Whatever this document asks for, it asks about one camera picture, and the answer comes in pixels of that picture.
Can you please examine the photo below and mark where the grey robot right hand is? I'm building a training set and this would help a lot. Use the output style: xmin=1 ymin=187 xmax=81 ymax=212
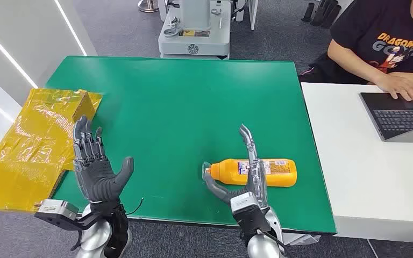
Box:
xmin=203 ymin=124 xmax=268 ymax=210

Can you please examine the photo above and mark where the person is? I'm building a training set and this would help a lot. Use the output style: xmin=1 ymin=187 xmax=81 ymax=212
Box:
xmin=298 ymin=0 xmax=413 ymax=104

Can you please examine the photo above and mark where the orange plastic bottle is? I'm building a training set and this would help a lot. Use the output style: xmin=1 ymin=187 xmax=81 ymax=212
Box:
xmin=202 ymin=158 xmax=298 ymax=188

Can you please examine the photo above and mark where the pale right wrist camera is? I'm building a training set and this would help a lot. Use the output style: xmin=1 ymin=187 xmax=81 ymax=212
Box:
xmin=229 ymin=192 xmax=272 ymax=232

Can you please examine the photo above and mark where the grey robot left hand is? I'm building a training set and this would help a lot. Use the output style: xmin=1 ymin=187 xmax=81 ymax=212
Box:
xmin=73 ymin=116 xmax=135 ymax=204

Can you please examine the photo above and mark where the green table mat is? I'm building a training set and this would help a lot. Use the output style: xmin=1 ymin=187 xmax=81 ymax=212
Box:
xmin=44 ymin=55 xmax=337 ymax=235

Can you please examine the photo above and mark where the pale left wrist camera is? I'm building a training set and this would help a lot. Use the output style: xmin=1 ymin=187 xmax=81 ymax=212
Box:
xmin=34 ymin=199 xmax=86 ymax=231

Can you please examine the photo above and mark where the white desk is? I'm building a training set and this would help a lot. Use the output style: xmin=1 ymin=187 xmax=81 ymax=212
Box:
xmin=301 ymin=82 xmax=413 ymax=245

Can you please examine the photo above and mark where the dark grey laptop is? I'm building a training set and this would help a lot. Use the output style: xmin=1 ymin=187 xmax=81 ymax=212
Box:
xmin=359 ymin=91 xmax=413 ymax=143

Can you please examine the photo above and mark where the thin black cable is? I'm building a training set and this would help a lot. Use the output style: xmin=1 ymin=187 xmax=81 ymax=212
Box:
xmin=126 ymin=197 xmax=145 ymax=216

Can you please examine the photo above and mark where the white machine stand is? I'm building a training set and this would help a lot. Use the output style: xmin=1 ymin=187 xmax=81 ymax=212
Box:
xmin=158 ymin=0 xmax=233 ymax=60

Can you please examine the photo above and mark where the white panel leg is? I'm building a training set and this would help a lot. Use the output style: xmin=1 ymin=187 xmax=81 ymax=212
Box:
xmin=247 ymin=0 xmax=259 ymax=31

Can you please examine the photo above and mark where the round metal stand foot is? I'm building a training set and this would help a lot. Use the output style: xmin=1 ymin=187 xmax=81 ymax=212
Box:
xmin=138 ymin=0 xmax=159 ymax=13

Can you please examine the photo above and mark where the black chair base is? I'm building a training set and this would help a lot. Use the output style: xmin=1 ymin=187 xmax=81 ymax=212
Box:
xmin=301 ymin=0 xmax=343 ymax=29

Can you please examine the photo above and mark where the person's right hand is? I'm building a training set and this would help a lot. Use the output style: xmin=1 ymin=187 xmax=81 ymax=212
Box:
xmin=374 ymin=73 xmax=413 ymax=103

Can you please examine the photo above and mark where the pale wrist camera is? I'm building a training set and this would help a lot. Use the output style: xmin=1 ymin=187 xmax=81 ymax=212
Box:
xmin=34 ymin=199 xmax=86 ymax=231
xmin=229 ymin=192 xmax=272 ymax=232

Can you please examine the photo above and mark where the yellow film wrapped box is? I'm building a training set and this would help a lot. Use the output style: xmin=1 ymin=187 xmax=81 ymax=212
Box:
xmin=0 ymin=88 xmax=103 ymax=213

